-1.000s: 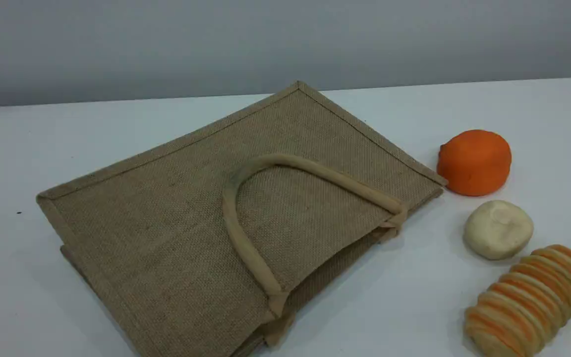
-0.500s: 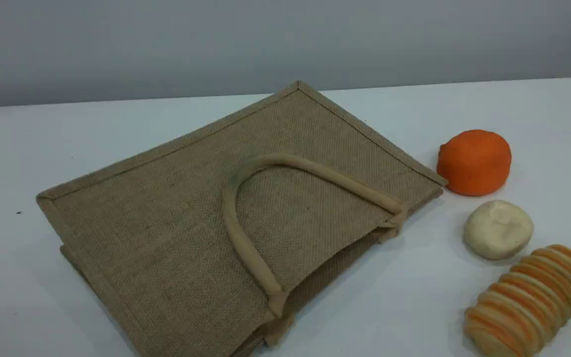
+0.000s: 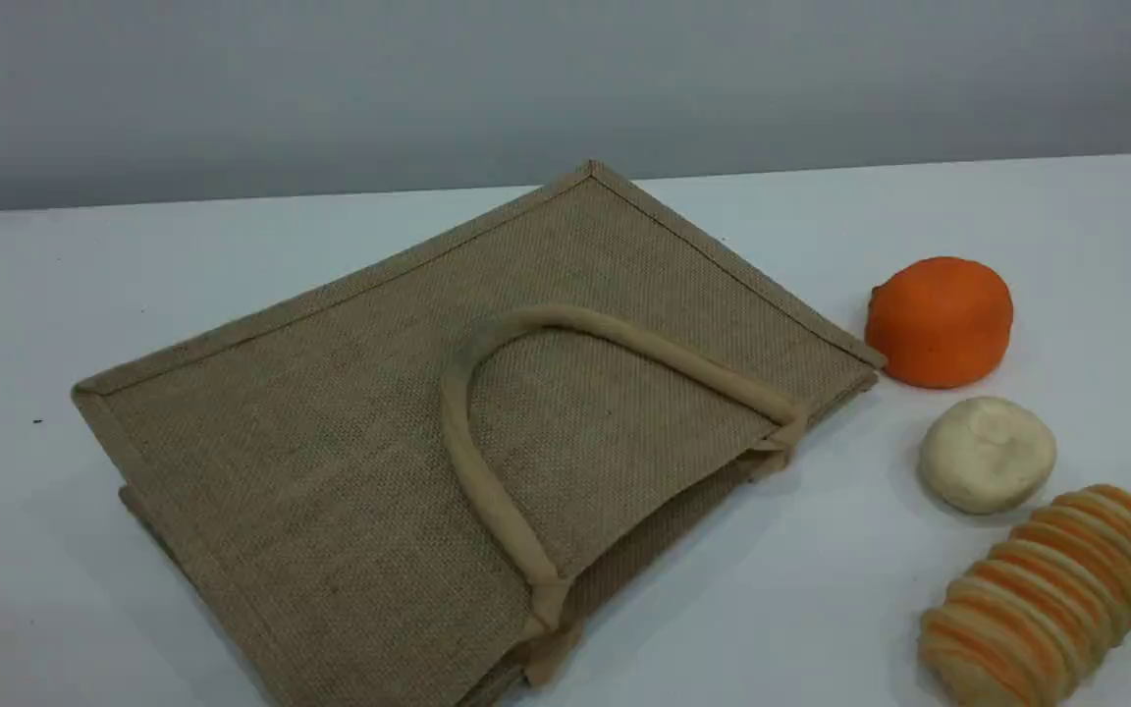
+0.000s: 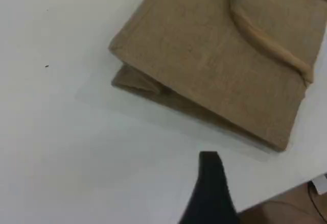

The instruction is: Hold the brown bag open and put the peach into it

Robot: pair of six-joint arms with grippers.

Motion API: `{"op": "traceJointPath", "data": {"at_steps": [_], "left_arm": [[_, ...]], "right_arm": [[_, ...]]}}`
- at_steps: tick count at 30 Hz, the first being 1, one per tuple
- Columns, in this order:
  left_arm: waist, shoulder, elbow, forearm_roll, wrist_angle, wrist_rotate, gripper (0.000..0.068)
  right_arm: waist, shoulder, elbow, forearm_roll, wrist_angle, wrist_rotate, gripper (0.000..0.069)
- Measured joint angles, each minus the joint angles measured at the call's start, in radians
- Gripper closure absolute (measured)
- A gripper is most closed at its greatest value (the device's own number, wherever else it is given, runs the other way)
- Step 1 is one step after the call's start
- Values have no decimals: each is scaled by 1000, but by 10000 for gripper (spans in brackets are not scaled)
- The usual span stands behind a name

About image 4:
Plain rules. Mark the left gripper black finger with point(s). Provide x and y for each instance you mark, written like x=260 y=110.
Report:
x=209 y=198

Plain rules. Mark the brown burlap tote bag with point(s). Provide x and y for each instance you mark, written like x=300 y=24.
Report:
x=217 y=55

